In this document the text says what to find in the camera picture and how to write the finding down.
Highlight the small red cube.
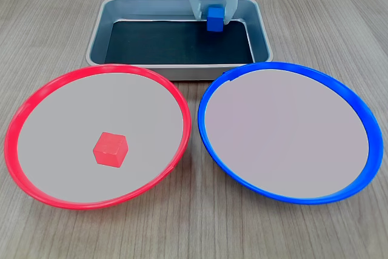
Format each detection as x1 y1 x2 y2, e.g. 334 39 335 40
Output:
92 132 129 169

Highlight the black tray mat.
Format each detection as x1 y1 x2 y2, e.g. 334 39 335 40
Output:
104 19 254 65

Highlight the blue-rimmed white plate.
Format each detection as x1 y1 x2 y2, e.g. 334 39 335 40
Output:
197 61 384 206

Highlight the red-rimmed white plate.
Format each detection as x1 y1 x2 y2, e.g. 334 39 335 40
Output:
4 63 192 210

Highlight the small blue cube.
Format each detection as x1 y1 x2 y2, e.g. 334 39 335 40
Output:
206 5 225 33

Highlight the steel tray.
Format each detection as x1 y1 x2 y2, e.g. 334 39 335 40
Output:
85 0 273 81

